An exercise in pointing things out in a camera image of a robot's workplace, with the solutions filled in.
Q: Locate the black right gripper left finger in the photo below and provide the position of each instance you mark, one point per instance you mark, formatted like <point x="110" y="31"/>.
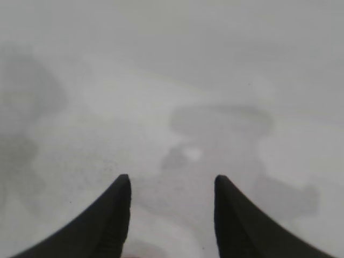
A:
<point x="102" y="228"/>

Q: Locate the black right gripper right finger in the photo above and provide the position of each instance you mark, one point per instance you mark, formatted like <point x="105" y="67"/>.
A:
<point x="242" y="231"/>

